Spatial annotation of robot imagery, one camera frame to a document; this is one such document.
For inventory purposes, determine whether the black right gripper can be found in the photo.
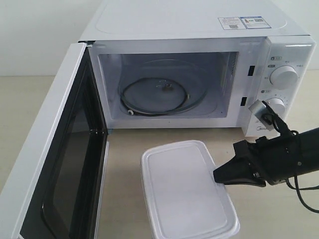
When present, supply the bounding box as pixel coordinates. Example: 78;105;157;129
213;130;303;187

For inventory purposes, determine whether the clear plastic food container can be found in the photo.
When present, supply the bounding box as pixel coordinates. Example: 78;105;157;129
141;140;240;239

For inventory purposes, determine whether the white microwave door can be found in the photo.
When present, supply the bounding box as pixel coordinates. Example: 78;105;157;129
0;42;109;239

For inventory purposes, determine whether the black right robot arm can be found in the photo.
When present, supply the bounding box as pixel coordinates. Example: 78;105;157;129
213;128;319;187

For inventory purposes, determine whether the white microwave oven body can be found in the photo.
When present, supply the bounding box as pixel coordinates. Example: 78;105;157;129
79;0;316;137

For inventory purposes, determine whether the lower white timer knob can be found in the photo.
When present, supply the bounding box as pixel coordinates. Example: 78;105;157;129
266;98;286;117

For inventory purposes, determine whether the upper white power knob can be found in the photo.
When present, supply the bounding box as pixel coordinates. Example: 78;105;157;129
270;65;299;90

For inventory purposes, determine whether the white label sticker left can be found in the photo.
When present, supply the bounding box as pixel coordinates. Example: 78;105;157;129
218;17;246;30

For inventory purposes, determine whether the blue label sticker right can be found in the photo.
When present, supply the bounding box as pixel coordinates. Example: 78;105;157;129
240;16;271;29

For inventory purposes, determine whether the glass turntable with ring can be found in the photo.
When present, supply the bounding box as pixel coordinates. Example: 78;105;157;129
118;59;208;117

